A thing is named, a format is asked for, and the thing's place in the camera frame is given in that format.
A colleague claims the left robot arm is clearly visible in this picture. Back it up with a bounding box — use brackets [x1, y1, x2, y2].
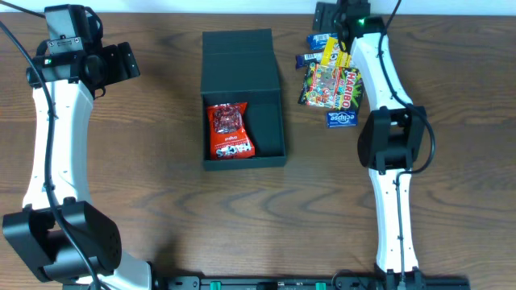
[2, 40, 153, 289]

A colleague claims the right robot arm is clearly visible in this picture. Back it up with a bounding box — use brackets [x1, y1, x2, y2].
[313, 1, 432, 282]

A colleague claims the dark blue candy bar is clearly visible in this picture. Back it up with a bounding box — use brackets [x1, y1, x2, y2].
[295, 52, 323, 69]

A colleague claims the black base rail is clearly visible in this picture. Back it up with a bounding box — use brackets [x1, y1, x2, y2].
[152, 271, 471, 290]

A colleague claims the yellow candy bag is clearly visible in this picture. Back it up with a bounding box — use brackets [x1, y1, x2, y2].
[320, 37, 352, 68]

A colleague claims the dark green gift box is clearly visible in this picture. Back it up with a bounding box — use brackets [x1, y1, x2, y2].
[200, 28, 286, 171]

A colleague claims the blue Eclipse mint box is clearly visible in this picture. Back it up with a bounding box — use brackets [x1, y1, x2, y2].
[326, 111, 358, 128]

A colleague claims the red Hacks candy bag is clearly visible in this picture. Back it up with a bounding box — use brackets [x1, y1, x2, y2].
[206, 102, 256, 160]

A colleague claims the blue Oreo snack pack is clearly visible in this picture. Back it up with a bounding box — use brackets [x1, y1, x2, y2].
[306, 33, 338, 51]

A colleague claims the black Haribo candy bag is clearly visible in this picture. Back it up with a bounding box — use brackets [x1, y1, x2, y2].
[298, 63, 364, 112]

